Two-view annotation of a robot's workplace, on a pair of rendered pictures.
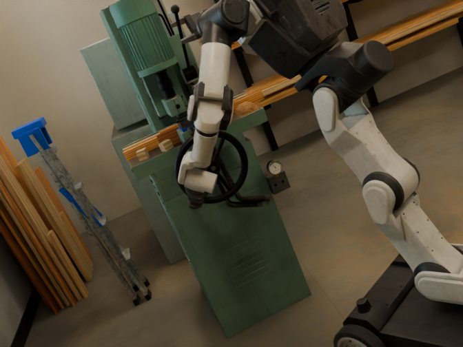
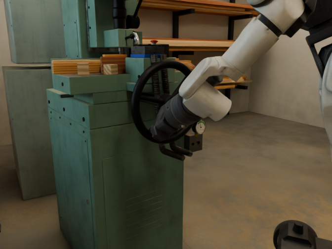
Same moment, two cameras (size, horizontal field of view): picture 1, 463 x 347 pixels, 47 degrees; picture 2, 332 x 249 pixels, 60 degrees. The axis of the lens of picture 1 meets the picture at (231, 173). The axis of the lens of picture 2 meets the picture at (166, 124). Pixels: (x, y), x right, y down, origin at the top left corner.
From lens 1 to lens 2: 1.28 m
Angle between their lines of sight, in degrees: 26
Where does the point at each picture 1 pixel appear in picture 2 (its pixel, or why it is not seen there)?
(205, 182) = (221, 102)
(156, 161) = (98, 80)
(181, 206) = (105, 140)
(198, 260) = (102, 203)
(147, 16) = not seen: outside the picture
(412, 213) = not seen: outside the picture
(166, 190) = (97, 117)
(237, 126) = (179, 77)
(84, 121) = not seen: outside the picture
